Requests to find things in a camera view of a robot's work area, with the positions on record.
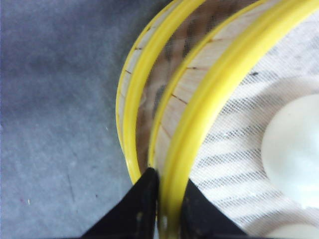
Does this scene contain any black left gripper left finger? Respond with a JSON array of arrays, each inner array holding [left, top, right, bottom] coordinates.
[[81, 167, 159, 239]]

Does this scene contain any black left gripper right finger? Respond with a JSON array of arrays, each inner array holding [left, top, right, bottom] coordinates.
[[180, 180, 249, 239]]

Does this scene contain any white bun back right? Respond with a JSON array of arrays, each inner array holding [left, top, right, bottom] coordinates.
[[261, 94, 319, 208]]

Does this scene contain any front bamboo steamer basket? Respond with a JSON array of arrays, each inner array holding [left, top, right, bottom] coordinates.
[[116, 0, 259, 183]]

